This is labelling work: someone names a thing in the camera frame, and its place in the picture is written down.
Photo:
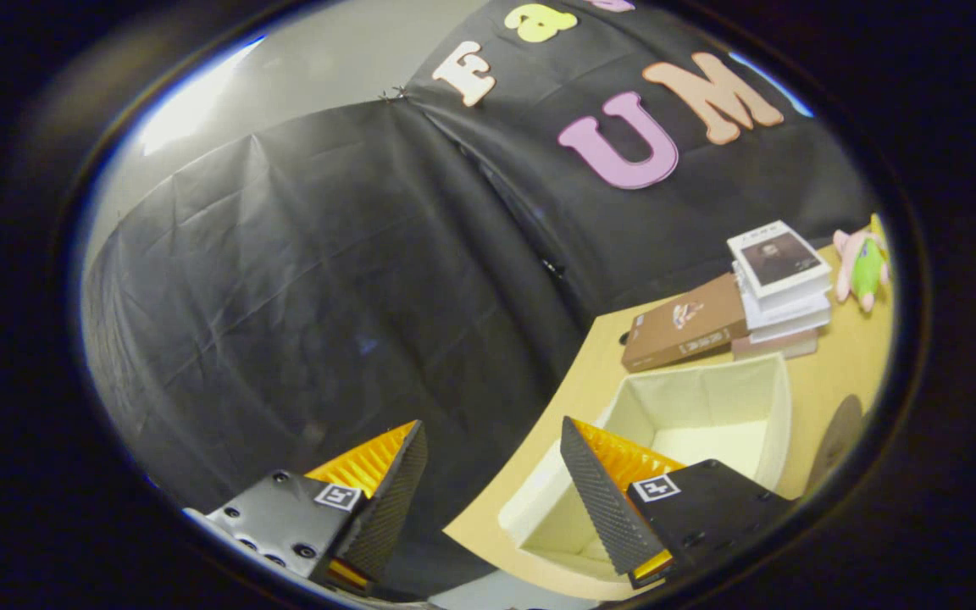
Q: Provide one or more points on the pink and green plush toy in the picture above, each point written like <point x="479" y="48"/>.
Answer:
<point x="865" y="267"/>

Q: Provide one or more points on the brown fluffy shoe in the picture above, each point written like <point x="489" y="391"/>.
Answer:
<point x="835" y="445"/>

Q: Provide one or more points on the black backdrop cloth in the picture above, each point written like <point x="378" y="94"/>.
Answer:
<point x="285" y="280"/>

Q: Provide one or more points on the plain white book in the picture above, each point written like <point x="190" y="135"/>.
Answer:
<point x="789" y="318"/>

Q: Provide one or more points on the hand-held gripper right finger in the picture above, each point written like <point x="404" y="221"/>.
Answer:
<point x="607" y="508"/>

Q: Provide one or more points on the grey fabric storage box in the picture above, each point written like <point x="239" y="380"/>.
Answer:
<point x="691" y="407"/>

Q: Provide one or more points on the yellow plush cushion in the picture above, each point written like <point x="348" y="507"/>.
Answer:
<point x="878" y="233"/>

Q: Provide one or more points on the brown book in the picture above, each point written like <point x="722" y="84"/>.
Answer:
<point x="674" y="330"/>

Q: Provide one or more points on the white portrait cover book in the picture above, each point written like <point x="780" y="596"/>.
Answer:
<point x="780" y="258"/>

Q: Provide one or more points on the pink book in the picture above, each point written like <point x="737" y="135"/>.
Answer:
<point x="776" y="346"/>

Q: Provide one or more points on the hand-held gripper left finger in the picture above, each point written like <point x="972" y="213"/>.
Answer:
<point x="386" y="508"/>

